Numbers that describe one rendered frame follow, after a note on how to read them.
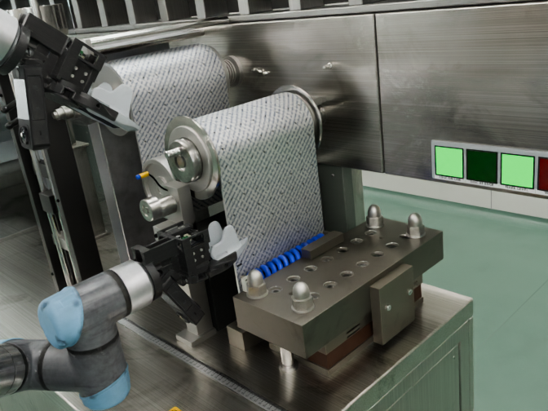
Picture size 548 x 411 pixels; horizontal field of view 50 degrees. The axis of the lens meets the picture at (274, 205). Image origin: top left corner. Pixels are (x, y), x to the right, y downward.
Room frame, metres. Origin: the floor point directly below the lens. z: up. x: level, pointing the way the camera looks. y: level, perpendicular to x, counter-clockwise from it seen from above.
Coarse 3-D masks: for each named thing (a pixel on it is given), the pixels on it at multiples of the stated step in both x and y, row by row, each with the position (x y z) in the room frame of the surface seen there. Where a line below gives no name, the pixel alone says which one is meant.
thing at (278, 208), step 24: (288, 168) 1.04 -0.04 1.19; (312, 168) 1.09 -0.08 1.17; (240, 192) 0.96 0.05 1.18; (264, 192) 1.00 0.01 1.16; (288, 192) 1.04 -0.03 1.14; (312, 192) 1.08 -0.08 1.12; (240, 216) 0.96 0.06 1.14; (264, 216) 0.99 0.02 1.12; (288, 216) 1.03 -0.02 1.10; (312, 216) 1.08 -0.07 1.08; (240, 240) 0.95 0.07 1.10; (264, 240) 0.99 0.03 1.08; (288, 240) 1.03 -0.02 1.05; (264, 264) 0.98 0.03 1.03
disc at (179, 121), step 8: (176, 120) 0.99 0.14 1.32; (184, 120) 0.97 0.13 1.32; (192, 120) 0.96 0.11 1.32; (168, 128) 1.01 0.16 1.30; (192, 128) 0.96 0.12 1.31; (200, 128) 0.94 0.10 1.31; (168, 136) 1.02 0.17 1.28; (200, 136) 0.95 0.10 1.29; (208, 136) 0.93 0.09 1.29; (208, 144) 0.93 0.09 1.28; (216, 152) 0.93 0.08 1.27; (168, 160) 1.03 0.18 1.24; (216, 160) 0.92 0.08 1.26; (216, 168) 0.93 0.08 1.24; (216, 176) 0.93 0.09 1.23; (216, 184) 0.93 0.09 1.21; (192, 192) 0.98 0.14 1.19; (200, 192) 0.97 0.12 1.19; (208, 192) 0.95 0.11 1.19
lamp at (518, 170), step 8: (504, 160) 0.90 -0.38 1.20; (512, 160) 0.89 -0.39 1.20; (520, 160) 0.88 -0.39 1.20; (528, 160) 0.87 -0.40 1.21; (504, 168) 0.90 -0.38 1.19; (512, 168) 0.89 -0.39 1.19; (520, 168) 0.88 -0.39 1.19; (528, 168) 0.87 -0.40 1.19; (504, 176) 0.90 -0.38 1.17; (512, 176) 0.89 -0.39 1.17; (520, 176) 0.88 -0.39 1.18; (528, 176) 0.87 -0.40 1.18; (512, 184) 0.89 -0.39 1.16; (520, 184) 0.88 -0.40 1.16; (528, 184) 0.87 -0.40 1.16
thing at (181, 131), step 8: (312, 120) 1.10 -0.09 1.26; (176, 128) 0.99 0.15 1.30; (184, 128) 0.97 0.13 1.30; (176, 136) 0.99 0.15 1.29; (184, 136) 0.97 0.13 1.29; (192, 136) 0.96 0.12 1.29; (168, 144) 1.01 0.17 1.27; (200, 144) 0.94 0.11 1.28; (200, 152) 0.95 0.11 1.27; (208, 152) 0.94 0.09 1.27; (208, 160) 0.93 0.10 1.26; (208, 168) 0.94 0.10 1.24; (208, 176) 0.94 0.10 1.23; (192, 184) 0.97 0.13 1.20; (200, 184) 0.96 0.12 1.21; (208, 184) 0.95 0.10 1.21
